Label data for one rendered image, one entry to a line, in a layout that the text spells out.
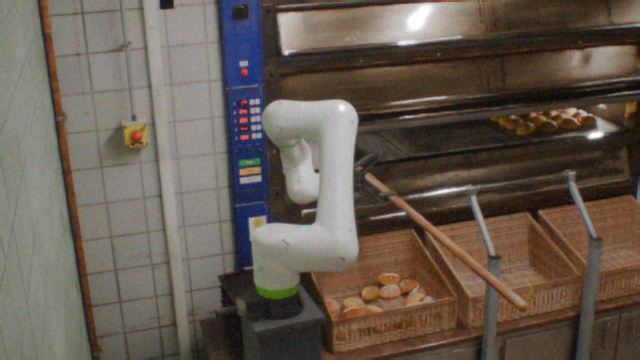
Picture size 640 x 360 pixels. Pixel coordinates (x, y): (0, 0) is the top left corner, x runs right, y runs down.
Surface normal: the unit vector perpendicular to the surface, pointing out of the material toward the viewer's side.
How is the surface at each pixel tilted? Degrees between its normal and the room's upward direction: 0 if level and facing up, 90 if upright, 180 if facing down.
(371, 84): 70
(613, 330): 90
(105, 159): 90
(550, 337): 91
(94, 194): 90
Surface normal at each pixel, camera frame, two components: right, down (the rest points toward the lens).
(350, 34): 0.26, -0.02
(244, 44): 0.29, 0.32
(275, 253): -0.07, 0.32
